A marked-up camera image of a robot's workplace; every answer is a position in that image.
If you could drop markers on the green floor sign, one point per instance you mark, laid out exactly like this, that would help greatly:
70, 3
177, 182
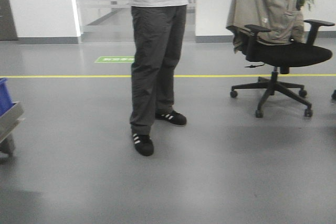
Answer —
115, 59

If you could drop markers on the blue bin on cart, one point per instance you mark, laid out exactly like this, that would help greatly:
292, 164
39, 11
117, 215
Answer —
5, 99

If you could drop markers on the beige jacket on chair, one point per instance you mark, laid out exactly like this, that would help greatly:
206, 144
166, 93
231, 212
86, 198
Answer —
282, 18

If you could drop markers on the standing person grey trousers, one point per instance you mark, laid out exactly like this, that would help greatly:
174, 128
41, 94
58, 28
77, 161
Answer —
158, 29

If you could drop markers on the black office chair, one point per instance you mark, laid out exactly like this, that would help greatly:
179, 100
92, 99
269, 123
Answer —
283, 57

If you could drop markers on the grey metal cart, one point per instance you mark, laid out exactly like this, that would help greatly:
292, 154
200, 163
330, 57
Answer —
9, 120

